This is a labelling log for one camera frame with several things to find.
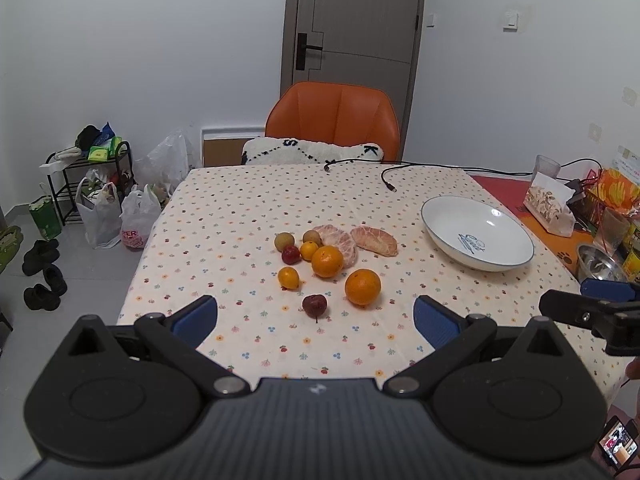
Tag smartphone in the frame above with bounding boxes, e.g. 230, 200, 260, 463
598, 415, 639, 471

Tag brown longan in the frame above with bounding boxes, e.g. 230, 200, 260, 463
274, 232, 295, 252
303, 230, 322, 246

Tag dark red plum front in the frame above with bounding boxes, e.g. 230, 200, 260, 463
302, 295, 328, 322

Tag person's right hand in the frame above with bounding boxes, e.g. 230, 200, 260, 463
625, 358, 640, 380

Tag black power adapter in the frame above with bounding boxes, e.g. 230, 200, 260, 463
565, 179, 593, 211

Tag black door handle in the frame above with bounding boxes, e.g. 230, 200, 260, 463
295, 32, 323, 72

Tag small orange kumquat back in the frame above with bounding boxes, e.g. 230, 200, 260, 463
299, 240, 319, 261

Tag red plum back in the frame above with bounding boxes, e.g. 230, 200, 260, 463
281, 245, 302, 266

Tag grey door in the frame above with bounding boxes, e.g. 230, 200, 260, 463
278, 0, 429, 111

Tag small orange kumquat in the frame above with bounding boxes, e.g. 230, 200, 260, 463
299, 240, 319, 261
277, 266, 300, 290

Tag large orange front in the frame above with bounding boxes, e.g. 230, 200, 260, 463
345, 269, 382, 307

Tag large orange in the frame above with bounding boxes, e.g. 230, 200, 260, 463
311, 246, 344, 278
345, 269, 382, 307

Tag white fluffy cushion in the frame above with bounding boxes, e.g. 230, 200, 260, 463
241, 136, 384, 166

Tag green paper bag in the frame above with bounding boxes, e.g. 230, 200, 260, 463
28, 195, 62, 240

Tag white blue-rimmed plate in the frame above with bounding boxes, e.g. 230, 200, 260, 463
421, 195, 535, 272

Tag peeled pomelo segment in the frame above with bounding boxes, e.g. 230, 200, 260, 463
314, 224, 358, 269
350, 226, 398, 257

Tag white plastic bag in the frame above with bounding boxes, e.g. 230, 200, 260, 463
134, 131, 198, 194

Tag stainless steel bowl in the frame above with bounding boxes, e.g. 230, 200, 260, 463
576, 244, 628, 283

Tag floral tablecloth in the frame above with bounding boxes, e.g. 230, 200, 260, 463
115, 162, 632, 411

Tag orange leather chair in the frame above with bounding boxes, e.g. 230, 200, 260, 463
265, 81, 400, 162

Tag red orange table mat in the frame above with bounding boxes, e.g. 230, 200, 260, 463
473, 176, 593, 274

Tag large orange back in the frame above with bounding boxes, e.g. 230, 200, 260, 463
311, 246, 344, 278

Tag black USB cable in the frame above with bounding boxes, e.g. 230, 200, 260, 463
323, 157, 536, 194

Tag white light switch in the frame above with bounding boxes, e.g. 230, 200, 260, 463
502, 9, 520, 32

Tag orange patterned snack bag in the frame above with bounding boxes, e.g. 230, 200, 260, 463
589, 168, 640, 218

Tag patterned tissue pack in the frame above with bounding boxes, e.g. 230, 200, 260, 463
524, 172, 575, 237

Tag black metal shelf rack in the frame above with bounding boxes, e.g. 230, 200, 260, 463
40, 141, 136, 226

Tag black shoes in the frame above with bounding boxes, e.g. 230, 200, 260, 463
22, 238, 68, 312

